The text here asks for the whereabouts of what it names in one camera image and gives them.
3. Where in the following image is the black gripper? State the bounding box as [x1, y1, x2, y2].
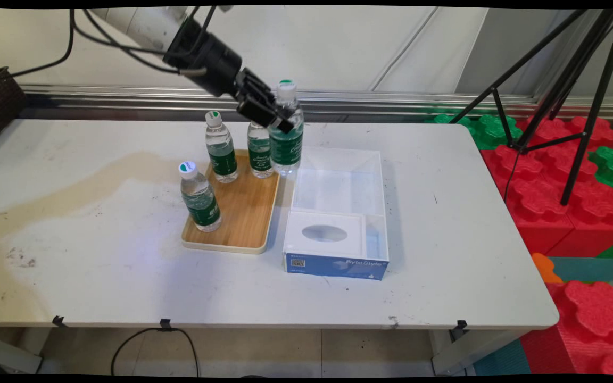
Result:
[163, 18, 295, 134]

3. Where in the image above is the green label water bottle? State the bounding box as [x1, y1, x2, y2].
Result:
[268, 79, 305, 177]
[204, 111, 238, 184]
[246, 120, 275, 179]
[179, 161, 222, 232]

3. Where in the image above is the bamboo serving tray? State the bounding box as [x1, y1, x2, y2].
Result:
[181, 149, 284, 255]

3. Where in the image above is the clear acrylic box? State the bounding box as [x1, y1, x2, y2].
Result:
[283, 146, 390, 281]

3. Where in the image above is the dark brown wicker basket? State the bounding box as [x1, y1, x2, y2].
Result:
[0, 66, 27, 149]

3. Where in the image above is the large red foam block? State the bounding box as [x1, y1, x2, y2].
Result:
[479, 116, 613, 257]

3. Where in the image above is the white table leg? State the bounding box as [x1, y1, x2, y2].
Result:
[428, 329, 523, 376]

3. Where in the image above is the orange foam piece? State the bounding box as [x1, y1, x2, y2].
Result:
[531, 253, 563, 284]

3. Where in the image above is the teal foam mat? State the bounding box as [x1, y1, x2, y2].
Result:
[549, 257, 613, 283]

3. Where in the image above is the aluminium rail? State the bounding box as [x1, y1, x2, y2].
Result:
[19, 84, 613, 122]

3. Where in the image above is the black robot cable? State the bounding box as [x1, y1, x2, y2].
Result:
[0, 7, 217, 83]

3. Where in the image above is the thin black tripod cable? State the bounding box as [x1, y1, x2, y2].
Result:
[503, 145, 523, 204]

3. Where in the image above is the black floor cable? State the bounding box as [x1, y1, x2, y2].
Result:
[110, 328, 201, 378]

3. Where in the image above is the black camera tripod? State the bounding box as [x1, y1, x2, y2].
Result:
[448, 7, 613, 206]

